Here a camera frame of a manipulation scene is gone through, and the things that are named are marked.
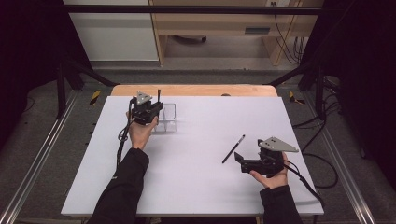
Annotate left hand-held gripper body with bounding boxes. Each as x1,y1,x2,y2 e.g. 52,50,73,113
129,91,157,126

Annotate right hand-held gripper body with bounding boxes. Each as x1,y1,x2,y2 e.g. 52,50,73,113
241,136,300,179

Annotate clear plastic organizer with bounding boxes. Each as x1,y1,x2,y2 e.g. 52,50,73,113
151,103,178,133

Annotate person's right hand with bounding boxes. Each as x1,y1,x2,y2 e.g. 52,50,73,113
249,152,290,189

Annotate person's left hand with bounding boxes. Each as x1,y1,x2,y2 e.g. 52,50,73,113
125,111,159,150

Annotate wooden table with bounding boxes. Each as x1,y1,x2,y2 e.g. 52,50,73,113
110,84,278,97

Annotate yellow black tape strip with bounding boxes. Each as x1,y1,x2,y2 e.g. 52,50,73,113
89,90,103,106
288,91,306,105

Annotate white board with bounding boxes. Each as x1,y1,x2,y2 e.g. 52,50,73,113
60,95,325,217

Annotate black metal stand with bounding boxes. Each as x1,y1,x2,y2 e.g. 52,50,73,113
55,59,120,119
266,60,328,121

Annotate white cabinet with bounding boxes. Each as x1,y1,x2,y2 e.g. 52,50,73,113
61,0,160,62

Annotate light wooden desk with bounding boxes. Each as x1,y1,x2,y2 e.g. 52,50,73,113
148,0,325,67

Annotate black metal crossbar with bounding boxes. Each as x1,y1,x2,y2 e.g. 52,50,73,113
62,4,325,16

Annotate grey desk label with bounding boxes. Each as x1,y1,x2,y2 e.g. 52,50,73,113
244,27,271,35

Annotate black curtain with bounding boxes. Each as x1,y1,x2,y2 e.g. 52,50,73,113
0,0,92,153
300,0,396,190

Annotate left hand-held gripper cable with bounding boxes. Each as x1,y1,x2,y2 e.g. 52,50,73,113
115,97,138,179

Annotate hand-held gripper cable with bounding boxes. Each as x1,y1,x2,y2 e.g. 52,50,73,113
281,151,339,209
115,97,138,179

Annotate black floor cables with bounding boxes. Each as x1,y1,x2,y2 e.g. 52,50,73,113
291,76,342,153

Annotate right hand-held gripper cable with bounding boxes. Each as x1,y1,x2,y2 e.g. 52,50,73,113
281,151,339,209

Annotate aluminium floor rail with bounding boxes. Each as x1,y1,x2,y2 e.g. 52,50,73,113
302,92,377,224
0,89,79,224

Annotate hanging black cables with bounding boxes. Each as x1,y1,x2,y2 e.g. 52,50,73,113
271,1,305,65

